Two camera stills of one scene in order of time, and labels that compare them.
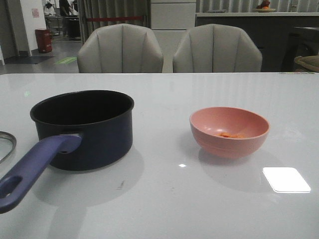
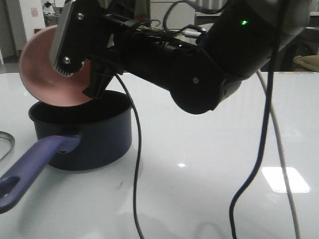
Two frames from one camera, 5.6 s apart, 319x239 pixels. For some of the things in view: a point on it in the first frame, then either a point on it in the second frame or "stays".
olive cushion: [309, 63] stays
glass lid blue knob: [8, 143] stays
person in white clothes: [49, 8] stays
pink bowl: [228, 133] → [41, 79]
